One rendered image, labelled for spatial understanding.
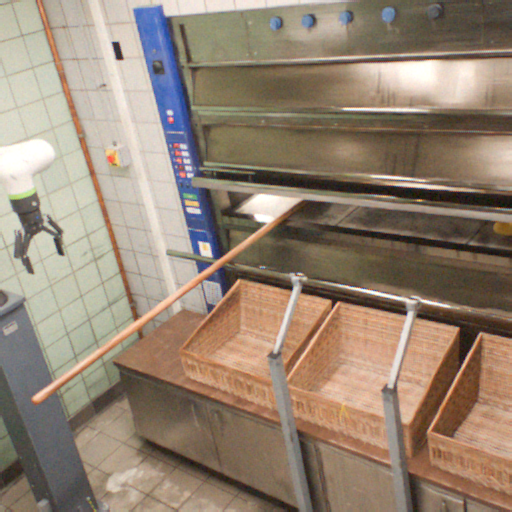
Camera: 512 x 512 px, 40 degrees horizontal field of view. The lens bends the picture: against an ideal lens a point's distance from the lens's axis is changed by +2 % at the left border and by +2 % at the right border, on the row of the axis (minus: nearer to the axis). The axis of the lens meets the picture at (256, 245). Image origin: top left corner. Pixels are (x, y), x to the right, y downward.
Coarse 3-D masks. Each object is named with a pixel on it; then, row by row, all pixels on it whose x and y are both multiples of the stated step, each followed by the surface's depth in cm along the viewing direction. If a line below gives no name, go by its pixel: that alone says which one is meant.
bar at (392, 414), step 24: (240, 264) 284; (336, 288) 255; (360, 288) 249; (288, 312) 265; (408, 312) 238; (408, 336) 236; (288, 408) 270; (384, 408) 235; (288, 432) 274; (288, 456) 282; (408, 480) 249; (408, 504) 251
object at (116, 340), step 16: (272, 224) 307; (224, 256) 285; (208, 272) 277; (192, 288) 270; (160, 304) 259; (144, 320) 252; (128, 336) 247; (96, 352) 238; (80, 368) 232; (64, 384) 228; (32, 400) 221
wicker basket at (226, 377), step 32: (256, 288) 335; (224, 320) 338; (256, 320) 339; (320, 320) 303; (192, 352) 324; (224, 352) 334; (256, 352) 329; (288, 352) 324; (224, 384) 306; (256, 384) 290
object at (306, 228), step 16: (240, 224) 328; (256, 224) 321; (288, 224) 310; (304, 224) 307; (320, 224) 304; (352, 240) 290; (368, 240) 285; (384, 240) 280; (400, 240) 276; (416, 240) 274; (432, 240) 271; (448, 256) 264; (464, 256) 260; (480, 256) 256; (496, 256) 252
